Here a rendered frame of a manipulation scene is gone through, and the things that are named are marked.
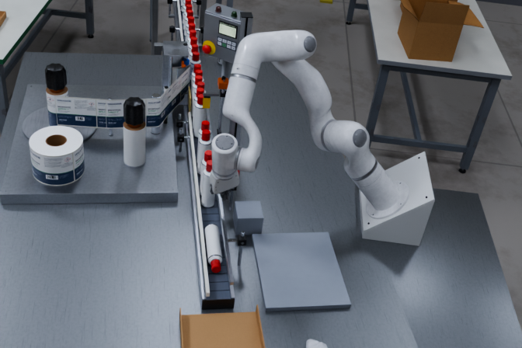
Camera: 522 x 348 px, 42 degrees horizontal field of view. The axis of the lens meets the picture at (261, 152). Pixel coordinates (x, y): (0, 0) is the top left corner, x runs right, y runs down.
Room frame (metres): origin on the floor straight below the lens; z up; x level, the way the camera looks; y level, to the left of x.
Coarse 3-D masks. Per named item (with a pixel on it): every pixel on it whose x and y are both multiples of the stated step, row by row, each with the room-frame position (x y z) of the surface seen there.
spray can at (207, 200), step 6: (210, 162) 1.97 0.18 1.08; (210, 168) 1.96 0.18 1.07; (204, 174) 1.95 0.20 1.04; (204, 180) 1.95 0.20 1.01; (204, 186) 1.95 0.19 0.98; (210, 186) 1.95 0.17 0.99; (204, 192) 1.95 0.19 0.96; (210, 192) 1.95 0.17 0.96; (204, 198) 1.95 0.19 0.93; (210, 198) 1.95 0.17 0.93; (204, 204) 1.95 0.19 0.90; (210, 204) 1.95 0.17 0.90
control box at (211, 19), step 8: (224, 8) 2.47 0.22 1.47; (232, 8) 2.48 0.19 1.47; (208, 16) 2.41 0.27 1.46; (216, 16) 2.40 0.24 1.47; (224, 16) 2.40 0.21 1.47; (208, 24) 2.41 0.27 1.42; (216, 24) 2.40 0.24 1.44; (240, 24) 2.36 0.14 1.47; (208, 32) 2.41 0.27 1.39; (216, 32) 2.40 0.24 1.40; (208, 40) 2.41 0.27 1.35; (216, 40) 2.40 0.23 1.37; (232, 40) 2.37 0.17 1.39; (216, 48) 2.40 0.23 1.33; (224, 48) 2.38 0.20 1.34; (216, 56) 2.39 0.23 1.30; (224, 56) 2.38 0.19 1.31; (232, 56) 2.37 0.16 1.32
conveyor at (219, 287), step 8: (192, 120) 2.53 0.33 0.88; (200, 200) 1.99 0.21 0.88; (216, 200) 2.00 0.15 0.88; (208, 208) 1.95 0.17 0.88; (216, 208) 1.95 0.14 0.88; (208, 216) 1.90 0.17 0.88; (216, 216) 1.91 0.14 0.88; (224, 256) 1.70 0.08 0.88; (208, 264) 1.66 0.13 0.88; (224, 264) 1.67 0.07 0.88; (208, 272) 1.62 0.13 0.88; (224, 272) 1.63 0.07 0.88; (216, 280) 1.58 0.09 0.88; (224, 280) 1.59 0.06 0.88; (216, 288) 1.55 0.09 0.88; (224, 288) 1.55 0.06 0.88; (216, 296) 1.52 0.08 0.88; (224, 296) 1.52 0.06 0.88
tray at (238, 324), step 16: (256, 304) 1.51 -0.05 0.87; (192, 320) 1.44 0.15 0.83; (208, 320) 1.45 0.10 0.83; (224, 320) 1.46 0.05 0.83; (240, 320) 1.47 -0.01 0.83; (256, 320) 1.48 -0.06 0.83; (192, 336) 1.38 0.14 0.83; (208, 336) 1.38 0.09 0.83; (224, 336) 1.39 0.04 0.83; (240, 336) 1.40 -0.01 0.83; (256, 336) 1.41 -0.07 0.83
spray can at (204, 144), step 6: (204, 132) 2.16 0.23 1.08; (210, 132) 2.17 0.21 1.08; (204, 138) 2.15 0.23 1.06; (210, 138) 2.18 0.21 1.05; (204, 144) 2.14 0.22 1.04; (210, 144) 2.15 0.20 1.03; (198, 150) 2.16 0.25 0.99; (204, 150) 2.14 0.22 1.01; (198, 156) 2.15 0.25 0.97; (198, 162) 2.15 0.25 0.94; (198, 168) 2.15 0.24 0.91
